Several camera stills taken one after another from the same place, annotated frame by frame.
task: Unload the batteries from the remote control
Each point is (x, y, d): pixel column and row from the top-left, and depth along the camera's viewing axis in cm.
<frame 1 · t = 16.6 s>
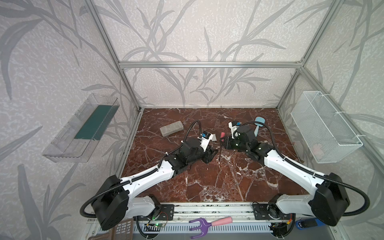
left hand: (216, 145, 77), fingers open
right hand: (220, 135, 81), fingers closed
grey glasses case: (171, 128, 106), point 3 cm above the table

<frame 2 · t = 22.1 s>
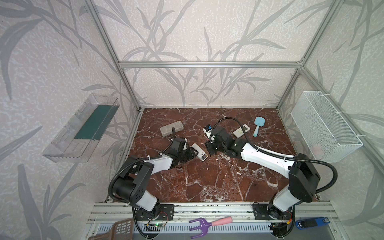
left hand: (198, 149, 91), fingers open
right hand: (206, 138, 84), fingers closed
the named things where they were.

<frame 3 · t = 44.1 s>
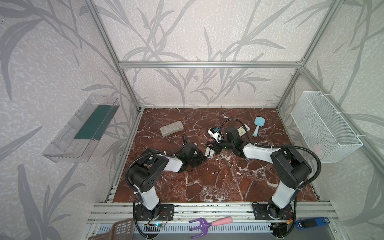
left hand: (209, 153, 92), fingers closed
right hand: (207, 139, 90), fingers closed
the named things where they were.

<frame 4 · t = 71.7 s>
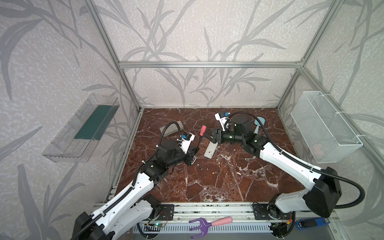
left hand: (200, 145, 73), fingers closed
right hand: (206, 130, 72), fingers open
the named things where they were.

